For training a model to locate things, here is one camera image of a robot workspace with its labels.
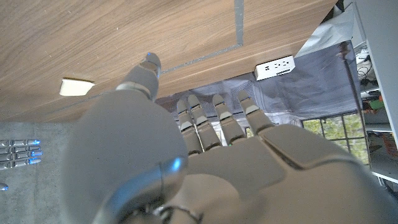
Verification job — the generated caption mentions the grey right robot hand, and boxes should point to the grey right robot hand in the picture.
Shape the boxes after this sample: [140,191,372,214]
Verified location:
[0,139,44,191]

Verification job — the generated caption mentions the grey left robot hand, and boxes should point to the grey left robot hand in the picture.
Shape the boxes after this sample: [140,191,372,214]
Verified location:
[62,52,398,224]

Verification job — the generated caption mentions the yellow sponge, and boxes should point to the yellow sponge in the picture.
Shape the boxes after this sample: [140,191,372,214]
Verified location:
[58,78,96,97]

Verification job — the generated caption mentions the white power strip box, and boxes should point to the white power strip box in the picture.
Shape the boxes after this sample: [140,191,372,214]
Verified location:
[254,55,296,82]

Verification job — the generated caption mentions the printed window backdrop cloth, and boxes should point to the printed window backdrop cloth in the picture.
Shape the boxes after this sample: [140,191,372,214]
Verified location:
[155,2,371,166]

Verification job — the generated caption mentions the white pillar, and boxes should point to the white pillar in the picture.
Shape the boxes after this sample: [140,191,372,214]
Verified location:
[353,0,398,150]

